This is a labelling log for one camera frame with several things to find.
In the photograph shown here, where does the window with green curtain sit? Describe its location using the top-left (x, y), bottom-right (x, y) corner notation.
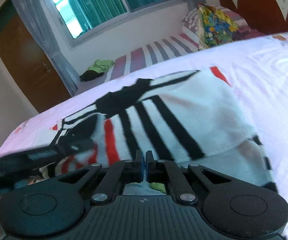
top-left (43, 0), bottom-right (185, 49)

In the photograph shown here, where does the floral pink bed sheet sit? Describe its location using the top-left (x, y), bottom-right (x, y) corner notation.
top-left (0, 33), bottom-right (288, 239)

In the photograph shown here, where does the brown wooden door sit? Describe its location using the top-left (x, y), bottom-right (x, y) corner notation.
top-left (0, 0), bottom-right (71, 113)

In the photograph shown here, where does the striped pillow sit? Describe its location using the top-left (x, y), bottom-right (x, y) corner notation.
top-left (181, 4), bottom-right (246, 45)

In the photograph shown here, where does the green cloth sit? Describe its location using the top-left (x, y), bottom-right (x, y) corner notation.
top-left (87, 59), bottom-right (115, 74)

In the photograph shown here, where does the grey left curtain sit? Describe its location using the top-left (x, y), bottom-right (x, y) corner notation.
top-left (11, 0), bottom-right (79, 96)

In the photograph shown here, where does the colourful floral bag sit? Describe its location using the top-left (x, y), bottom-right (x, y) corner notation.
top-left (197, 5), bottom-right (238, 49)

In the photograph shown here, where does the black cloth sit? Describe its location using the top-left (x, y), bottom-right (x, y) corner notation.
top-left (79, 70), bottom-right (104, 82)

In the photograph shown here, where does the striped black red white sweater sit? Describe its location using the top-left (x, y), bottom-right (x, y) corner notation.
top-left (41, 67), bottom-right (277, 191)

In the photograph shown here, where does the striped purple grey mattress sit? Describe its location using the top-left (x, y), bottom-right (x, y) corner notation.
top-left (76, 34), bottom-right (199, 95)

